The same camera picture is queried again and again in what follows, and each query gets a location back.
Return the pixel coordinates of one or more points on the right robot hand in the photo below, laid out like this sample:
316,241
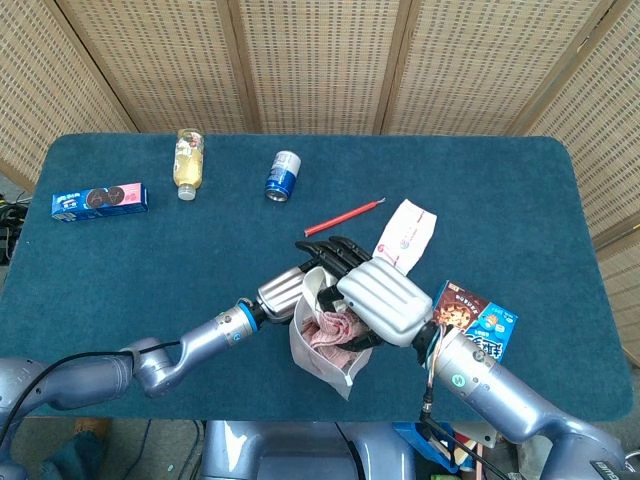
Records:
385,300

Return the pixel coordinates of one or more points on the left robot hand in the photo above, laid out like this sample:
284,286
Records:
282,297

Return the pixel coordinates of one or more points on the translucent plastic zip bag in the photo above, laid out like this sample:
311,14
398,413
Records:
305,350

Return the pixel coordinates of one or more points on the pink item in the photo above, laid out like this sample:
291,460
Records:
332,332

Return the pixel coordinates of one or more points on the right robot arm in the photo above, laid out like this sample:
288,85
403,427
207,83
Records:
500,390

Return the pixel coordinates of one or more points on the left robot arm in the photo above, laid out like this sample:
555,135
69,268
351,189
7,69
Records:
200,340

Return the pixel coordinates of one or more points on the white tissue pack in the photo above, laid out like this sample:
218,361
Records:
407,235

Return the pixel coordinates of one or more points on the red pen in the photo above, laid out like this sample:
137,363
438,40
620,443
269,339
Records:
345,216

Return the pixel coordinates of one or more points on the blue chocolate cookie box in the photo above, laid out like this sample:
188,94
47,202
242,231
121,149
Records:
480,312

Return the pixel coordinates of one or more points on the blue soda can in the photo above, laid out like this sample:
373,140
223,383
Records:
284,175

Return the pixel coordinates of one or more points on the blue velvet table cover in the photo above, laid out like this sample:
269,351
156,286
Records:
150,260

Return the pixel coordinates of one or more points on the grey robot torso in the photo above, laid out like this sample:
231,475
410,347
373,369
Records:
300,450

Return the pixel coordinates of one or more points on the blue plastic bin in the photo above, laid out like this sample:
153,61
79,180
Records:
435,450

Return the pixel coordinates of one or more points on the yellow drink plastic bottle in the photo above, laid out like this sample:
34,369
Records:
188,165

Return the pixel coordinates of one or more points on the blue sandwich cookie box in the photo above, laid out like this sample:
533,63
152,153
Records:
100,200

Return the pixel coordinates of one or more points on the brown shoe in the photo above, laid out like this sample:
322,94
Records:
92,426

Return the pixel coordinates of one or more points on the woven folding screen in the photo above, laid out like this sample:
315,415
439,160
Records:
320,65

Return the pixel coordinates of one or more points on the teal trouser leg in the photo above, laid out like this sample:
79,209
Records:
75,460

